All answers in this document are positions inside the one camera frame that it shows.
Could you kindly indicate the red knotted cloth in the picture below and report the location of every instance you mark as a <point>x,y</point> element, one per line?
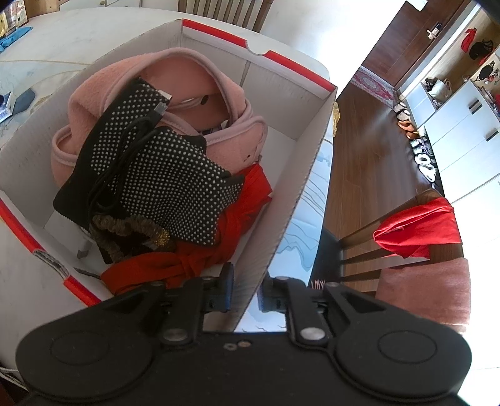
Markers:
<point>242,210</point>

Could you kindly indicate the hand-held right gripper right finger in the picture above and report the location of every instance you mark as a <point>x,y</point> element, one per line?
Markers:
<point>263,296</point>

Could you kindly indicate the black dotted glove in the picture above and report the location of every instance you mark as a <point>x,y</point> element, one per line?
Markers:
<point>113,117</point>
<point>183,183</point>

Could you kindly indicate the white carton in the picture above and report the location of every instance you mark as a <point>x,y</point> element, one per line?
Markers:
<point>6,107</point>

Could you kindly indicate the brown wooden door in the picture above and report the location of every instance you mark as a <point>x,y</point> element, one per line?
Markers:
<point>410,39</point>

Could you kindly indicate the white handbag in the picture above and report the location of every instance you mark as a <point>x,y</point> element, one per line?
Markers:
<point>438,91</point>

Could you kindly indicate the pink fleece cloth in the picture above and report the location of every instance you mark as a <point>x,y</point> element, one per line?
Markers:
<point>234,129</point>

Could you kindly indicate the red garment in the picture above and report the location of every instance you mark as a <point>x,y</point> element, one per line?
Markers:
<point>422,230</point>

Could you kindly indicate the white cardboard box red edge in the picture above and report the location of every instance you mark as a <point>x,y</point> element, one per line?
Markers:
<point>289,97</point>

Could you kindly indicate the black hanging bag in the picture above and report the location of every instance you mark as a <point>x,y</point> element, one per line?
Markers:
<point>481,49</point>

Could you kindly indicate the dark blue cloth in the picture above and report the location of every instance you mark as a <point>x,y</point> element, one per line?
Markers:
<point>25,101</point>

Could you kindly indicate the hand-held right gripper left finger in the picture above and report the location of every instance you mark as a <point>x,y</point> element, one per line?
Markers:
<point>230,281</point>

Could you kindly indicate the red patterned rug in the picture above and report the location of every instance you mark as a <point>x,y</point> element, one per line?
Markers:
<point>373,84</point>

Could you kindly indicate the yellow plastic bag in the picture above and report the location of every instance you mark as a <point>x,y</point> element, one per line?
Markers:
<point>335,117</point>

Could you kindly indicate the wooden chair with black seat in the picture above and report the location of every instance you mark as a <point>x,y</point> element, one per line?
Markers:
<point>386,216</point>

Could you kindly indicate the row of shoes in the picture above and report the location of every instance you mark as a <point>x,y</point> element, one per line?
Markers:
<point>425,164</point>

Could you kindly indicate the pink towel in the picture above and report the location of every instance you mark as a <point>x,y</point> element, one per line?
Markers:
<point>425,292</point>

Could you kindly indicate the bundle of pink sticks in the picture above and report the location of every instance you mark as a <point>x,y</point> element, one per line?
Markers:
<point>317,285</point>

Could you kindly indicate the white storage cabinet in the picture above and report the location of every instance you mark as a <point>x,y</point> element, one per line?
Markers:
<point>465,125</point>

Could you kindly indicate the red hanging bag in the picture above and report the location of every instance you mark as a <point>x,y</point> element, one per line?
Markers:
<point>468,41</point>

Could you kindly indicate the wooden slat-back chair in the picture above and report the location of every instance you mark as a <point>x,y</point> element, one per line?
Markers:
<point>258,13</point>

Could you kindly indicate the black bag with red print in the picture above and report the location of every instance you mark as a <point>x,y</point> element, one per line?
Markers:
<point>488,72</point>

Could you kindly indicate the printed table mat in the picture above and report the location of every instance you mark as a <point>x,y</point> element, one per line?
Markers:
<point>300,234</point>

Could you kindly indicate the brown scrunchie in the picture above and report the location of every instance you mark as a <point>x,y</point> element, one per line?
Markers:
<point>117,226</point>

